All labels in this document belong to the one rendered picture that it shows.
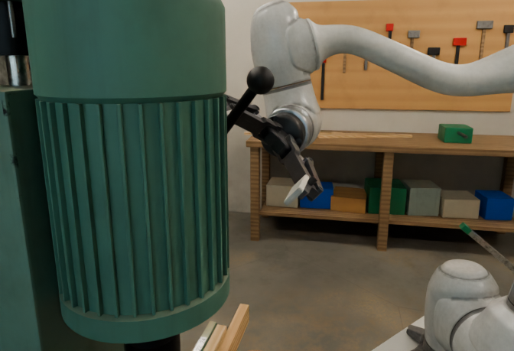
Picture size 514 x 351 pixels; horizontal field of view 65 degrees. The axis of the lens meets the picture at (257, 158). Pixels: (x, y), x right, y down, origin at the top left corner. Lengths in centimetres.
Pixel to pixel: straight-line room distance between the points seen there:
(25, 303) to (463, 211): 334
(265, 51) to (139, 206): 50
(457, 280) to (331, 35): 63
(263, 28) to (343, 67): 287
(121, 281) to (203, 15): 24
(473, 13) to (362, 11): 86
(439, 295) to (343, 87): 276
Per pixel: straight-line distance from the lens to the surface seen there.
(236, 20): 380
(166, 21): 33
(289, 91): 78
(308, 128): 72
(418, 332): 128
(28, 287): 46
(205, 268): 40
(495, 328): 96
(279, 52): 78
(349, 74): 366
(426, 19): 374
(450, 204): 352
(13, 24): 47
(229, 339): 83
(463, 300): 108
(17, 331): 50
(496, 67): 93
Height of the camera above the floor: 144
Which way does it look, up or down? 13 degrees down
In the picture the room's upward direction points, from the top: straight up
